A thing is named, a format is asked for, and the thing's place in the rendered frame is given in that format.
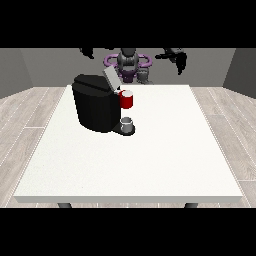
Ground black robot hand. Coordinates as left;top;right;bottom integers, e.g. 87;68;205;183
79;48;95;60
154;48;188;76

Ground pale grey machine lid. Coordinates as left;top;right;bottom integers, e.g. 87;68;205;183
102;65;122;91

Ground small grey coffee pod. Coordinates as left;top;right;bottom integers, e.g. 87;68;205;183
136;68;150;85

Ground black coffee machine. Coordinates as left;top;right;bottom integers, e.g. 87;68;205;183
71;73;136;136

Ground red pod holder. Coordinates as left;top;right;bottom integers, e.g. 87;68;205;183
118;89;135;110

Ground grey robot trunk purple rings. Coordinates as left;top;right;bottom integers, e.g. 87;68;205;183
103;48;154;84

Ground small grey cup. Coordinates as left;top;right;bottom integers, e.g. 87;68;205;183
119;116;135;134

